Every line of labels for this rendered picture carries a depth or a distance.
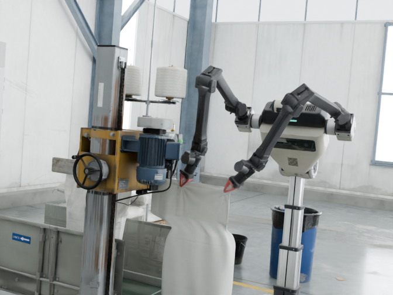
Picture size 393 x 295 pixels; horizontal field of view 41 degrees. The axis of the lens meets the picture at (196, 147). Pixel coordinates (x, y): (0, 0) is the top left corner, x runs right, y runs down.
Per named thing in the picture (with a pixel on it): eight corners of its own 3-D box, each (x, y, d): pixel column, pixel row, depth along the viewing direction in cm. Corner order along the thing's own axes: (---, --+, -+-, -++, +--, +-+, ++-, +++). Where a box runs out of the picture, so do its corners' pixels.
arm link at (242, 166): (266, 165, 273) (258, 154, 279) (255, 160, 265) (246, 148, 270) (251, 181, 277) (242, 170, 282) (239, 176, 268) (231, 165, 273)
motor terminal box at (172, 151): (180, 164, 271) (182, 141, 270) (179, 165, 261) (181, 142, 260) (164, 163, 271) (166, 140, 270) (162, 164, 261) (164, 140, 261)
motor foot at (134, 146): (148, 153, 270) (150, 137, 269) (135, 154, 259) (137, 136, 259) (133, 151, 274) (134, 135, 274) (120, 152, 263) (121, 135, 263)
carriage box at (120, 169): (150, 188, 290) (154, 131, 288) (114, 194, 260) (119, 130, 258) (113, 183, 301) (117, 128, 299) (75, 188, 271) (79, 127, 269)
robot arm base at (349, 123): (338, 113, 296) (334, 131, 291) (337, 106, 289) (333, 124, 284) (354, 115, 292) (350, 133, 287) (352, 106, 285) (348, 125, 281)
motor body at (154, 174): (171, 184, 270) (174, 136, 269) (155, 187, 257) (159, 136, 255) (145, 181, 277) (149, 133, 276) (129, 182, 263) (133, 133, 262)
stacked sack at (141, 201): (171, 202, 665) (172, 190, 664) (142, 208, 604) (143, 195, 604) (142, 197, 684) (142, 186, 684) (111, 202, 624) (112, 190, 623)
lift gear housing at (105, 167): (108, 181, 263) (109, 160, 262) (101, 182, 258) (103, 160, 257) (90, 179, 267) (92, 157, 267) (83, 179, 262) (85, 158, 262)
